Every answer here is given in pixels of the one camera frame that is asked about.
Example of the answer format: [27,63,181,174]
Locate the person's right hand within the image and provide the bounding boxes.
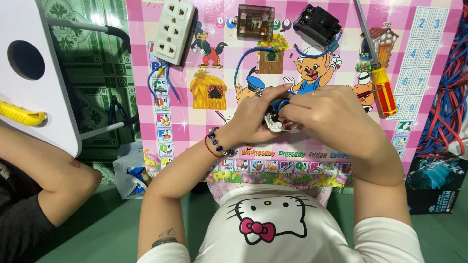
[277,85,371,148]

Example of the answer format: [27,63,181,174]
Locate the person's left hand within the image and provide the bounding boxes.
[224,83,294,145]

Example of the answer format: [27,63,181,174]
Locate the white electrical switch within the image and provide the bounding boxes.
[263,110,298,133]

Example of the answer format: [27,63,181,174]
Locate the pink cartoon folding table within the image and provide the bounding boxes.
[125,0,464,188]

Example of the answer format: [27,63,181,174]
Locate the brown transparent breaker box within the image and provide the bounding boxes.
[236,4,276,41]

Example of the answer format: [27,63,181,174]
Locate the black circuit breaker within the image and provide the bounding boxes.
[292,4,343,47]

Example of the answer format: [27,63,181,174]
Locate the white triple power socket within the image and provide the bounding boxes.
[153,0,197,66]

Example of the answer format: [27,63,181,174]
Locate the white cat print shirt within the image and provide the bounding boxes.
[136,184,425,263]

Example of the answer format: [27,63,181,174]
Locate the black printed carton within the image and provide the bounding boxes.
[405,156,462,215]

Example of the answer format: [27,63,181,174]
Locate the white plastic bag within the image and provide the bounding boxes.
[112,142,155,200]

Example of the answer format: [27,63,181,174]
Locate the metal table leg black foot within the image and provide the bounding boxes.
[78,113,141,141]
[46,16,132,54]

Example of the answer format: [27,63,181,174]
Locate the white table with round hole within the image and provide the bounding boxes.
[0,0,83,158]

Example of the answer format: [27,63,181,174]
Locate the short blue wire loops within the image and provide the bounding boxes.
[271,91,296,112]

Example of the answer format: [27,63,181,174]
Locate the long curved blue wire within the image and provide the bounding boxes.
[234,47,275,88]

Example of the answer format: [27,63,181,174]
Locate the blue breaker wire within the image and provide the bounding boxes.
[294,31,343,60]

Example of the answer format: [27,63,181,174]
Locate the blue silver bead bracelet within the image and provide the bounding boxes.
[207,127,235,158]

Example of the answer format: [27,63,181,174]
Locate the red string bracelet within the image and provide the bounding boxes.
[204,135,225,159]

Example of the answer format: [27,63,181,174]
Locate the yellow red handled screwdriver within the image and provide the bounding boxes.
[352,0,398,117]

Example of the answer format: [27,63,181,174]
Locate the blue socket wires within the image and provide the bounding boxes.
[147,61,182,105]

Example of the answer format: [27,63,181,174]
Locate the heap of blue red wires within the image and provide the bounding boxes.
[416,10,468,160]

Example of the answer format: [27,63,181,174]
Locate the blue handled pliers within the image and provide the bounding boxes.
[107,94,129,125]

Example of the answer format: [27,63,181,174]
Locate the yellow tool handle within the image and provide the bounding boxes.
[0,100,48,127]

